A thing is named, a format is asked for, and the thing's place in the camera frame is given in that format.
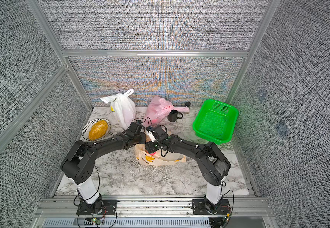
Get beige plastic bag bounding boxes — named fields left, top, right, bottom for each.
left=135, top=144, right=186, bottom=166

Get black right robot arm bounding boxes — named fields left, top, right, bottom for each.
left=145, top=125, right=231, bottom=214

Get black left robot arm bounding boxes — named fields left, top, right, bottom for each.
left=61, top=121, right=146, bottom=205

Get white plastic bag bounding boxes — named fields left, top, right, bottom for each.
left=100, top=89, right=136, bottom=129

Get pink plastic bag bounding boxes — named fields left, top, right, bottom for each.
left=143, top=96, right=190, bottom=127

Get black mug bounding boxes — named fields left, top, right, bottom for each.
left=167, top=110, right=183, bottom=122

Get green plastic basket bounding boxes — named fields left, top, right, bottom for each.
left=192, top=99, right=239, bottom=145

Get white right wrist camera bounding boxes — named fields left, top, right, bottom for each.
left=146, top=126, right=156, bottom=142

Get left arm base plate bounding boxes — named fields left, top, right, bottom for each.
left=76, top=199, right=117, bottom=216

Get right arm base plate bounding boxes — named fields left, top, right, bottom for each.
left=190, top=198, right=232, bottom=215

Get aluminium front rail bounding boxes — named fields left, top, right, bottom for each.
left=34, top=195, right=275, bottom=218

